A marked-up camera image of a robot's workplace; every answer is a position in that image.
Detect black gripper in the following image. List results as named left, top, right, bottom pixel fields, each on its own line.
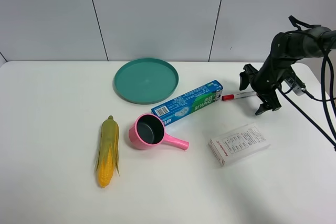
left=239, top=57, right=293, bottom=115

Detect red capped white marker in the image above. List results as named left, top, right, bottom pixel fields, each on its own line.
left=221, top=91, right=256, bottom=101

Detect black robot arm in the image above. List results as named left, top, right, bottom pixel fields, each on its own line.
left=239, top=26, right=335, bottom=115

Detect white paper box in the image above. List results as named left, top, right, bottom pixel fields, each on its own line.
left=209, top=123, right=270, bottom=166

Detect blue toothpaste box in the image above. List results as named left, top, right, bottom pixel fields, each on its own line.
left=151, top=80, right=223, bottom=126

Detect teal round plate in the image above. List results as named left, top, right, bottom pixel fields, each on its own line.
left=113, top=58, right=179, bottom=105

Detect toy corn cob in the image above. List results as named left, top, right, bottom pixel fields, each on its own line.
left=95, top=115, right=120, bottom=188

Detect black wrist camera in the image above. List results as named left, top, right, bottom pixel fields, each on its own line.
left=284, top=68, right=306, bottom=96

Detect black cables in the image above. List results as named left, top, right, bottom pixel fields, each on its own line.
left=278, top=15, right=336, bottom=153

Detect pink cup with handle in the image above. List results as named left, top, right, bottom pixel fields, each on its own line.
left=129, top=113, right=189, bottom=150

